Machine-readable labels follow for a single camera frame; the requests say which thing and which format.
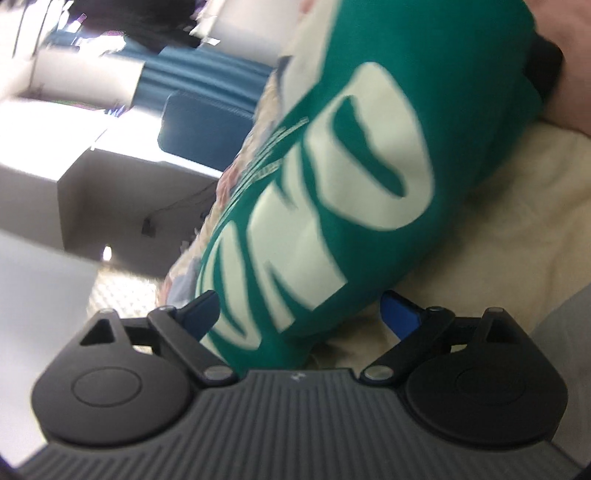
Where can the blue padded panel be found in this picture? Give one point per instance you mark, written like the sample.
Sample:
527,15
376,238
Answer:
198,129

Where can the grey white wardrobe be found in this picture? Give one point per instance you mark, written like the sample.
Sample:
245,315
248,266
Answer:
129,207

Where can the cream quilted headboard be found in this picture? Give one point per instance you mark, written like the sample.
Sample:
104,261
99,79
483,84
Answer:
129,290

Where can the black cloth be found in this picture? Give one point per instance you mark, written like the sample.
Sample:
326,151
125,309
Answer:
547,64

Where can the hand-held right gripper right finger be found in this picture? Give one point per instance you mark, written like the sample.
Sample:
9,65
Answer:
399,314

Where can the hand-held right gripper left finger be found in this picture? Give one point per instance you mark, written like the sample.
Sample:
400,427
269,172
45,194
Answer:
203,314

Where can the green hoodie with white print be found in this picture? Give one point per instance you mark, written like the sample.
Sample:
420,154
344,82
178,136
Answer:
461,69

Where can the teal curtain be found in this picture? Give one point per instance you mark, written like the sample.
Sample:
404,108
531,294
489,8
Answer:
194,74

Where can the patchwork fleece blanket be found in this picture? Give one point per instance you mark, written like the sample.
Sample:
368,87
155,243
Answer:
531,207

